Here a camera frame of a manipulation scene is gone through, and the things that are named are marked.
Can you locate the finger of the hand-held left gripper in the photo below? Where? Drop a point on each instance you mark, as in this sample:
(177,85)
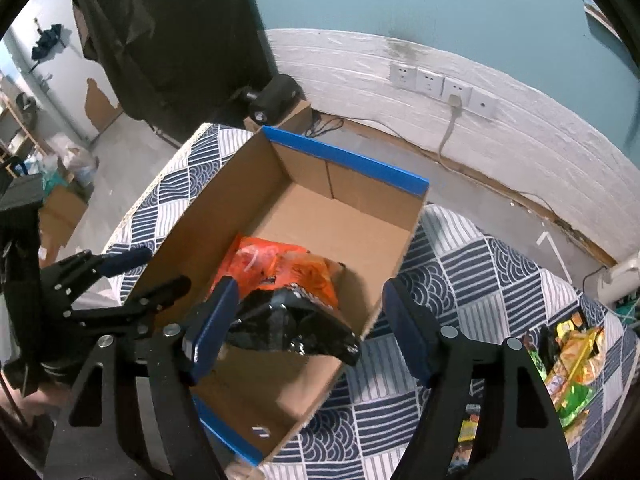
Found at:
(165,292)
(125,260)

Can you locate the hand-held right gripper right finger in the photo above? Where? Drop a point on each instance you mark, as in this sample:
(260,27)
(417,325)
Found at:
(406,322)

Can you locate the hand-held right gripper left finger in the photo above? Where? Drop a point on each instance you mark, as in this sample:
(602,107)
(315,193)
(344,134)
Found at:
(215,327)

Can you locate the black glossy snack packet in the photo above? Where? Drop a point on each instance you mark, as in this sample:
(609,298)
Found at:
(280,330)

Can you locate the orange snack packet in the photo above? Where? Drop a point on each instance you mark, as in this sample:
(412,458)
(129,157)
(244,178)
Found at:
(290,270)

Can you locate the cardboard box with blue tape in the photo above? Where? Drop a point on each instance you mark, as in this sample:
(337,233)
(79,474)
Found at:
(340,220)

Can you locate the person's left forearm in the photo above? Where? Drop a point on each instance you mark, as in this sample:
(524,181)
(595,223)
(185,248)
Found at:
(35,401)

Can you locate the cardboard box on floor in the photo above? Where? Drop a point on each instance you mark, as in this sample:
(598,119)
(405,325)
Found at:
(60,210)

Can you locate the blue white patterned tablecloth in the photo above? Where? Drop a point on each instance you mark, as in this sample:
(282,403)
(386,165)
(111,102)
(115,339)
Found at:
(450,270)

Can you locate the clear plastic bag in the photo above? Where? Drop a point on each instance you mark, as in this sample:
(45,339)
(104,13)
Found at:
(80,160)

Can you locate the wooden shelf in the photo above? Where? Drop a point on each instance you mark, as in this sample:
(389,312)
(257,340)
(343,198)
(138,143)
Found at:
(10,125)

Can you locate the white plastic strip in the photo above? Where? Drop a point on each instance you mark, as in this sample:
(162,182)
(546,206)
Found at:
(556,255)

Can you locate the pile of snack packets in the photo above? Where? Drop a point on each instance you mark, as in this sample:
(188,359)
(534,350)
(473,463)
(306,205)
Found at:
(575,360)

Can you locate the small cardboard box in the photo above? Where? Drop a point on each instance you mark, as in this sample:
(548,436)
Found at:
(296,117)

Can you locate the white pipe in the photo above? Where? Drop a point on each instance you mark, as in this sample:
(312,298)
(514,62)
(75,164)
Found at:
(620,274)

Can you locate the black cylindrical device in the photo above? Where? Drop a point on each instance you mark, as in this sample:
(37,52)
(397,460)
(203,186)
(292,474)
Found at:
(272,97)

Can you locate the black cloth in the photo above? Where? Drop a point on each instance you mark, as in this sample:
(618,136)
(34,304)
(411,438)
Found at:
(175,35)

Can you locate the white wall socket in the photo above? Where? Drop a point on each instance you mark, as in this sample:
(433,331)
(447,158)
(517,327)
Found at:
(430,81)
(484,103)
(459,87)
(402,73)

